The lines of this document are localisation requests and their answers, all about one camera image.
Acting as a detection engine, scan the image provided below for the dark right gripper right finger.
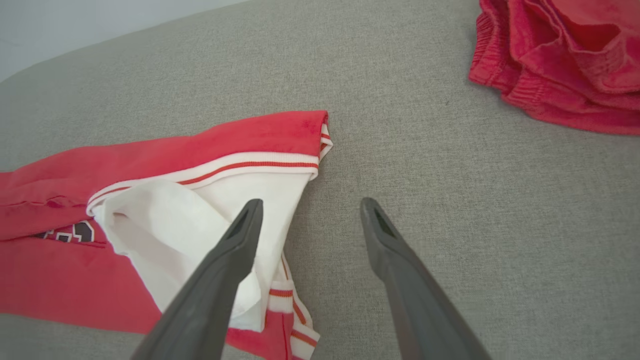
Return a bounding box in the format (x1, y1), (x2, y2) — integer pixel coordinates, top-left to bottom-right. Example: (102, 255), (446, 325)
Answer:
(360, 197), (493, 360)

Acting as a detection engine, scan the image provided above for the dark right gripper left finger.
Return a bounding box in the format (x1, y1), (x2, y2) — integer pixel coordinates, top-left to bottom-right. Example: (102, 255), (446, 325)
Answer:
(131, 198), (264, 360)

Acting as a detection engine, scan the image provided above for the red Bulls 23 jersey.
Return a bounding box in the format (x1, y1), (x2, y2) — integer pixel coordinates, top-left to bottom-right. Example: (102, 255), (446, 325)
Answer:
(0, 110), (334, 360)

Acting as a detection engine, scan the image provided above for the red basketball shorts white stripe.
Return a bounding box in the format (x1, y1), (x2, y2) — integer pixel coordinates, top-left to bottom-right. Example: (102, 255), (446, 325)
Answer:
(468, 0), (640, 136)

